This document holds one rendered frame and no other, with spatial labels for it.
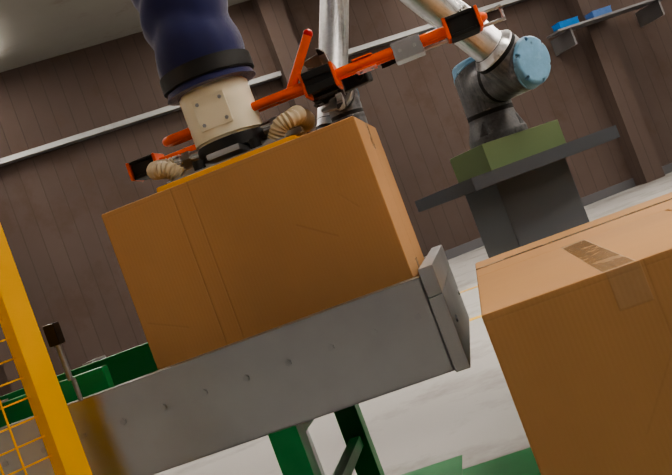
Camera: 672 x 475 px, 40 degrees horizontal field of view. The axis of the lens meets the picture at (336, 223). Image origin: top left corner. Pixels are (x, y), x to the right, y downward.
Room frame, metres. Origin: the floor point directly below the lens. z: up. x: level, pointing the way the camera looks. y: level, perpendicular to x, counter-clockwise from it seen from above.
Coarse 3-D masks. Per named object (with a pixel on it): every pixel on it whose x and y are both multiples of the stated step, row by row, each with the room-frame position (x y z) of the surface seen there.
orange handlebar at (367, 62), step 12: (480, 12) 2.09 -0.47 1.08; (420, 36) 2.10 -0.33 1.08; (432, 36) 2.10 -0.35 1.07; (444, 36) 2.13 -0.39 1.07; (360, 60) 2.12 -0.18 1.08; (372, 60) 2.12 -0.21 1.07; (384, 60) 2.15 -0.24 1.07; (336, 72) 2.13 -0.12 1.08; (348, 72) 2.13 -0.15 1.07; (360, 72) 2.15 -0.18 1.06; (300, 84) 2.14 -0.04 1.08; (276, 96) 2.15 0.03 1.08; (288, 96) 2.15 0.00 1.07; (252, 108) 2.16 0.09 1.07; (264, 108) 2.20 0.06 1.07; (180, 132) 2.19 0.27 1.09; (168, 144) 2.20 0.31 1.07; (168, 156) 2.48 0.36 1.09
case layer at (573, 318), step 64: (512, 256) 2.09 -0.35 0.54; (576, 256) 1.61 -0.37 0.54; (640, 256) 1.31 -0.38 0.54; (512, 320) 1.31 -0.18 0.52; (576, 320) 1.30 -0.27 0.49; (640, 320) 1.29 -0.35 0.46; (512, 384) 1.31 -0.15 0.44; (576, 384) 1.30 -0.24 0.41; (640, 384) 1.29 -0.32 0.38; (576, 448) 1.31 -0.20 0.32; (640, 448) 1.29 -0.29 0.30
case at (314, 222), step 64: (320, 128) 1.95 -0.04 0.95; (192, 192) 2.00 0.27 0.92; (256, 192) 1.98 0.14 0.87; (320, 192) 1.96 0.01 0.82; (384, 192) 1.98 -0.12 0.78; (128, 256) 2.03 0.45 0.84; (192, 256) 2.01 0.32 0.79; (256, 256) 1.99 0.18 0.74; (320, 256) 1.96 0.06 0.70; (384, 256) 1.94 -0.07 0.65; (192, 320) 2.02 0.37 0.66; (256, 320) 1.99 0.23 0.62
